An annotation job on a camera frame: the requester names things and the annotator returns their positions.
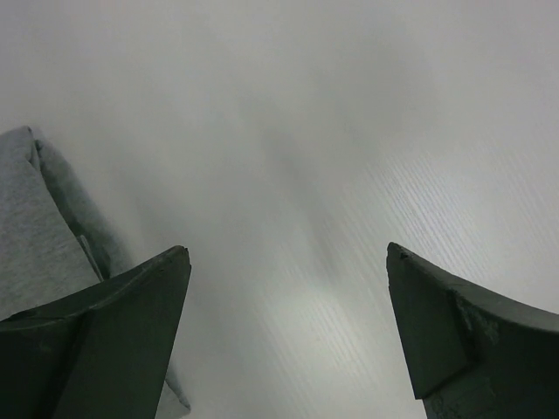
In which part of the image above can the folded grey t shirt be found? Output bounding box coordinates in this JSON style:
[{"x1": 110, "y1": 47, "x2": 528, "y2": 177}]
[{"x1": 1, "y1": 127, "x2": 190, "y2": 418}]

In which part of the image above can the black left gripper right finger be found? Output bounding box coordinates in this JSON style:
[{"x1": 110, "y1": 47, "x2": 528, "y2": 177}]
[{"x1": 386, "y1": 243, "x2": 558, "y2": 419}]

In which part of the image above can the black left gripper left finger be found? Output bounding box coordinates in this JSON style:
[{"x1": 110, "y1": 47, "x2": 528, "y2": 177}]
[{"x1": 1, "y1": 246, "x2": 191, "y2": 418}]

